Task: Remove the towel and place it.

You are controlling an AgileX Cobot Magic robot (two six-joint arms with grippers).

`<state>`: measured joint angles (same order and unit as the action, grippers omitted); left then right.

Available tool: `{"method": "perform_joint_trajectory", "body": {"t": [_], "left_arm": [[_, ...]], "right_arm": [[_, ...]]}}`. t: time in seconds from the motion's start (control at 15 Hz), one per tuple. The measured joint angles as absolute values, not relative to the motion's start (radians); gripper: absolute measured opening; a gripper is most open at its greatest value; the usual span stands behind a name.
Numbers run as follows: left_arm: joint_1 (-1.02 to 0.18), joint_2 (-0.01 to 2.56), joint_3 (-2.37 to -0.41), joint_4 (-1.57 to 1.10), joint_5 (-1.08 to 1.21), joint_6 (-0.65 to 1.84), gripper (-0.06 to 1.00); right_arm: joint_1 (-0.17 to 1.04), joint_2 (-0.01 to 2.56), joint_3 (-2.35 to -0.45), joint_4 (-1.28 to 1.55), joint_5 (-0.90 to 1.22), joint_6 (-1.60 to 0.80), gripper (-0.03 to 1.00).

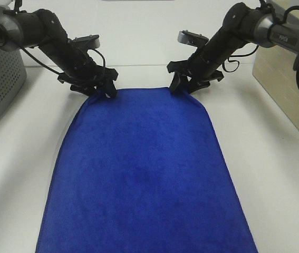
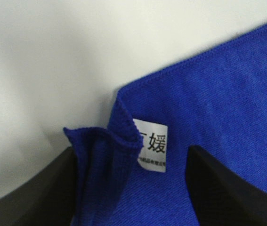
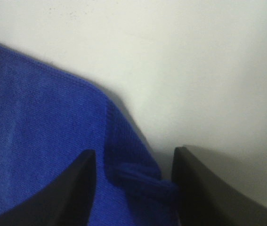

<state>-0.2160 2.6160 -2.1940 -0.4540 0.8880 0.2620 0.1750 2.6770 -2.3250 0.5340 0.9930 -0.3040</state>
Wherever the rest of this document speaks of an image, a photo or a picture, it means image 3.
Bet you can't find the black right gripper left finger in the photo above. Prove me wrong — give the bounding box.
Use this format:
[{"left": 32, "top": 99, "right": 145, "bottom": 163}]
[{"left": 0, "top": 150, "right": 96, "bottom": 226}]

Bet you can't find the blue towel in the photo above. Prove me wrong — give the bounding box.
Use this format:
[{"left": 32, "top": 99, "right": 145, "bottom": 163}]
[{"left": 0, "top": 45, "right": 178, "bottom": 226}]

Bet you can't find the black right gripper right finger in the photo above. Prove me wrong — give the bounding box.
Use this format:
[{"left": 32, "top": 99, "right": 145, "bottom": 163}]
[{"left": 171, "top": 146, "right": 267, "bottom": 226}]

